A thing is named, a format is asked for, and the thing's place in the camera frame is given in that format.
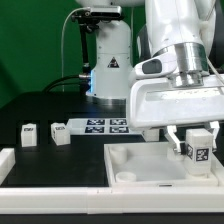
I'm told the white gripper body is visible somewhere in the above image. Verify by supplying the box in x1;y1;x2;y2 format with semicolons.
126;53;224;130

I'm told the black cable bundle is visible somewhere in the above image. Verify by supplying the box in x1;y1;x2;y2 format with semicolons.
41;74;91;93

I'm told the white plate with tags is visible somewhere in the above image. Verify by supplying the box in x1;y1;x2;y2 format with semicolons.
67;118;140;135

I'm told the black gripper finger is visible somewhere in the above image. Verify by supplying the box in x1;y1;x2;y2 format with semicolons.
205;121;220;151
165;125;181;154

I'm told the grey white cable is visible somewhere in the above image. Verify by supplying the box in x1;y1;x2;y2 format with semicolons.
60;6;93;93

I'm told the black camera on stand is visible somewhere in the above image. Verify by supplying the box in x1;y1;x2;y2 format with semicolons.
71;6;123;74

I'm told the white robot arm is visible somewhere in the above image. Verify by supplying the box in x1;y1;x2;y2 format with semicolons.
76;0;224;152

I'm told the white square tabletop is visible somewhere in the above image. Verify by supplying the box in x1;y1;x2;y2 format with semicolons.
104;142;218;188

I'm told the white U-shaped obstacle fence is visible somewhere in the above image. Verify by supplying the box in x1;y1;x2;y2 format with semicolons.
0;148;224;214

